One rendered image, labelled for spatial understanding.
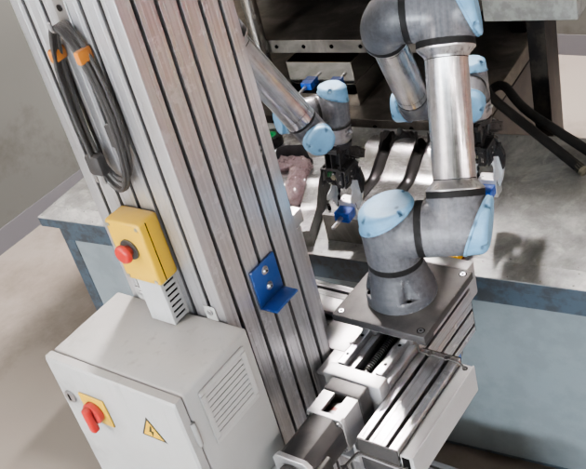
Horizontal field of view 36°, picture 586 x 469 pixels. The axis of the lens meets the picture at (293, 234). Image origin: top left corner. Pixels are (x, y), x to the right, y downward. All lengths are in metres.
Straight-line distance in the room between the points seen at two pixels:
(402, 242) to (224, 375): 0.44
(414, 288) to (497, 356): 0.77
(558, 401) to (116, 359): 1.37
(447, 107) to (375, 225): 0.27
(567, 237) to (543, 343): 0.29
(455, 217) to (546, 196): 0.87
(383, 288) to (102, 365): 0.58
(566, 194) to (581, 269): 0.34
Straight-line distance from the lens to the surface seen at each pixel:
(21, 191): 4.82
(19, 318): 4.25
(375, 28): 1.80
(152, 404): 1.57
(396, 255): 1.79
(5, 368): 4.00
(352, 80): 3.24
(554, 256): 2.36
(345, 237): 2.52
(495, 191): 2.40
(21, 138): 4.79
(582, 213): 2.50
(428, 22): 1.76
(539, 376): 2.56
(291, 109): 2.05
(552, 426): 2.70
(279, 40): 3.33
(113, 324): 1.76
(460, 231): 1.74
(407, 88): 2.02
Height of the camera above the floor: 2.22
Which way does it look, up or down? 33 degrees down
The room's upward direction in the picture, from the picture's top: 16 degrees counter-clockwise
